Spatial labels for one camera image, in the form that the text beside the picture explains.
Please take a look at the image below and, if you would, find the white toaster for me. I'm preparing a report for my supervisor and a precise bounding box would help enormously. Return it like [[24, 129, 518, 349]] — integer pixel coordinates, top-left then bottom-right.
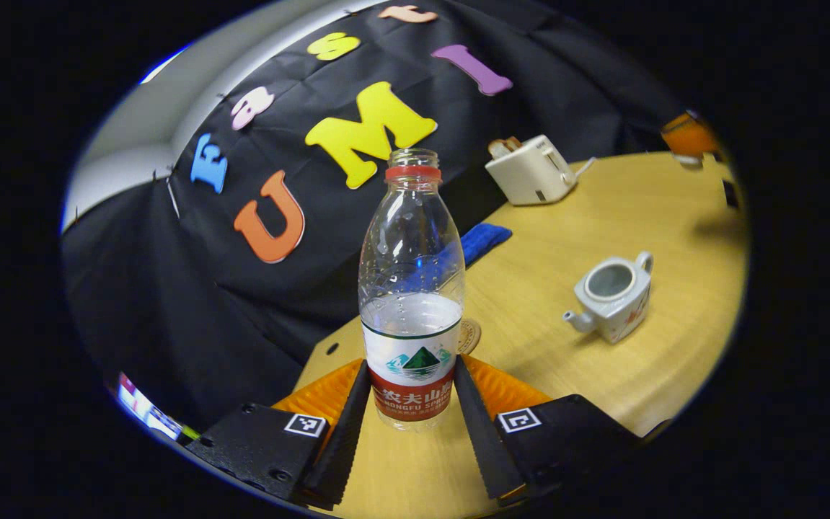
[[485, 135, 578, 206]]

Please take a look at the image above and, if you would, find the white ceramic teacup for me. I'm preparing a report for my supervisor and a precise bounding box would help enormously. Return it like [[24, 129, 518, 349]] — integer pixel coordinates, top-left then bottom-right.
[[562, 251, 655, 345]]

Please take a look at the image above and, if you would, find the computer monitor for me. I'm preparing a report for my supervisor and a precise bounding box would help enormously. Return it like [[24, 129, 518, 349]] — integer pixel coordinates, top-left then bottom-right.
[[115, 373, 199, 442]]

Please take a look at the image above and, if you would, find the clear plastic water bottle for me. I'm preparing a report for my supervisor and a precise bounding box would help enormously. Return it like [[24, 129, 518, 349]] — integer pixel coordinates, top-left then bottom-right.
[[358, 148, 466, 432]]

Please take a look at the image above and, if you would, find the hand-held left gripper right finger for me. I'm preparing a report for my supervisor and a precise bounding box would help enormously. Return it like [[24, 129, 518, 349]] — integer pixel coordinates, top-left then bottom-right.
[[452, 355, 640, 504]]

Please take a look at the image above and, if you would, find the blue towel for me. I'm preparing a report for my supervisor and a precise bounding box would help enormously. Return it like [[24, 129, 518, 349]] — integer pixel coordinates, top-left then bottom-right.
[[458, 222, 513, 267]]

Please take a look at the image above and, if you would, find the black backdrop cloth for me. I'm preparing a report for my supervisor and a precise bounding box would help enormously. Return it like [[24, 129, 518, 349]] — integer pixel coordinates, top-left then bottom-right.
[[61, 0, 689, 433]]

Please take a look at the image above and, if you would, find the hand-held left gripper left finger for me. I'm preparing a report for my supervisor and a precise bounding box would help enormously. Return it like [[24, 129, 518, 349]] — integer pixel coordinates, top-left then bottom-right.
[[185, 358, 373, 509]]

